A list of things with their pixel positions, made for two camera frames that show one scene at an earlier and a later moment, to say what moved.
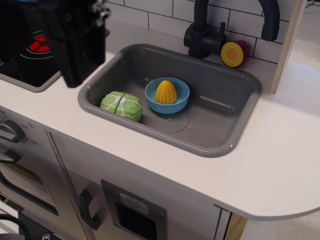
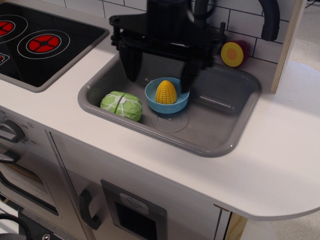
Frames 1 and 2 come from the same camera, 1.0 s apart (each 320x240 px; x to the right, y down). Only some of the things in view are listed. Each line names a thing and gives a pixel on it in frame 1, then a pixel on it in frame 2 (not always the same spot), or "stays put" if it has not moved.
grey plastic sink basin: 221,113 stays put
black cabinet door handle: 95,222 stays put
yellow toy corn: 165,93 stays put
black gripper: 76,26 to 135,32
